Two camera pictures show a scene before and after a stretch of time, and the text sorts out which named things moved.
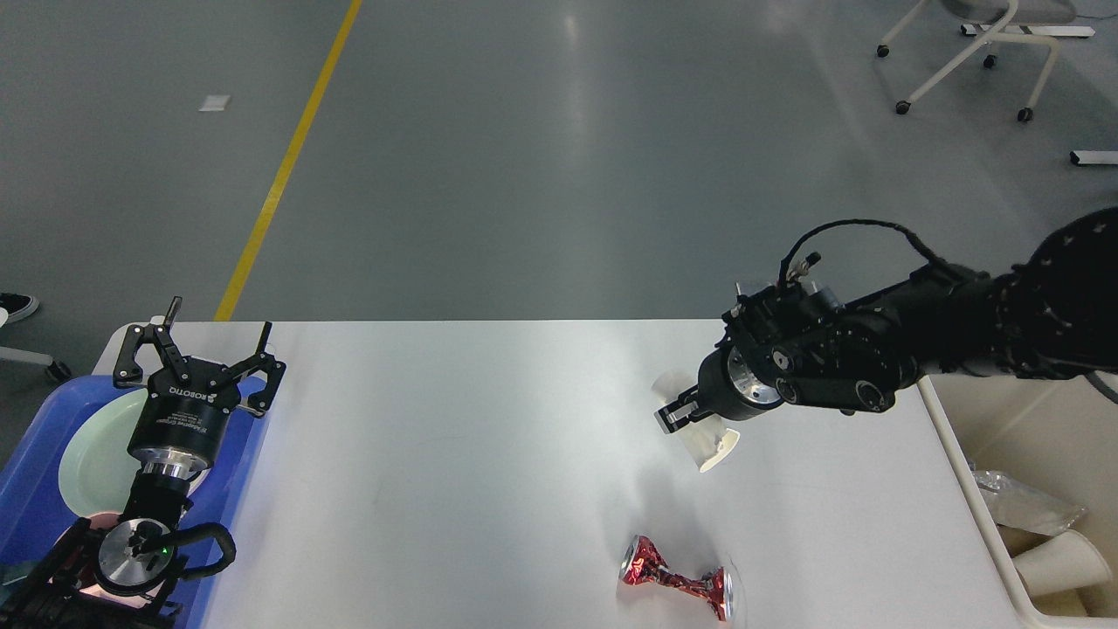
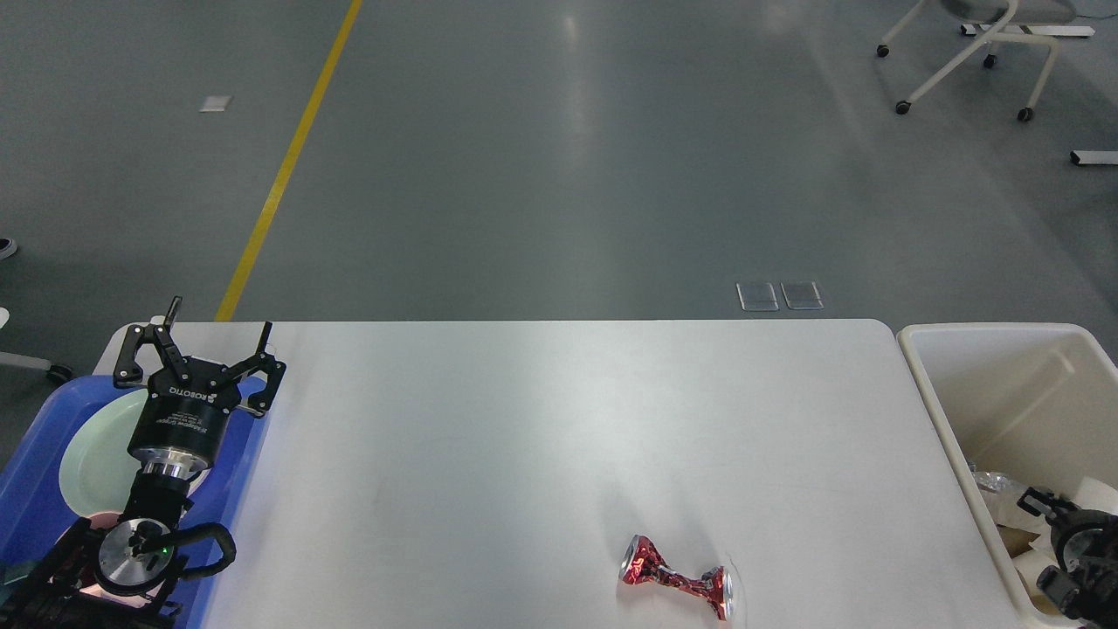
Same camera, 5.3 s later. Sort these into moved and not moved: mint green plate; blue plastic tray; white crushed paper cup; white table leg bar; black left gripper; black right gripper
Moved: white crushed paper cup; black right gripper
Not moved: white table leg bar; black left gripper; blue plastic tray; mint green plate
